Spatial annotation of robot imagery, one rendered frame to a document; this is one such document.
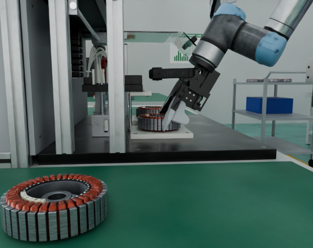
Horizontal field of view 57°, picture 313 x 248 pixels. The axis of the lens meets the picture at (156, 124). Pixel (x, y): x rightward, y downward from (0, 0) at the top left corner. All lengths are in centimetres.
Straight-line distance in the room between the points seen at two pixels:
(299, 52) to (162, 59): 299
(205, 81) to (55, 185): 49
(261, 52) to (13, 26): 52
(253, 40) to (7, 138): 56
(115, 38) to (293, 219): 40
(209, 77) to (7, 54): 46
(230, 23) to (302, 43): 642
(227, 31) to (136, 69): 537
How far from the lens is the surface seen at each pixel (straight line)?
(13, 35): 56
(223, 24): 75
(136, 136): 68
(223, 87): 638
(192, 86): 72
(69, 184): 37
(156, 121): 70
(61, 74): 56
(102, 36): 96
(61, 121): 56
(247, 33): 74
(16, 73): 56
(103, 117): 71
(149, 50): 611
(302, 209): 41
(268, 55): 72
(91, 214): 31
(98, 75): 72
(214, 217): 35
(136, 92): 71
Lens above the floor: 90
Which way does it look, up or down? 8 degrees down
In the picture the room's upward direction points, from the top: straight up
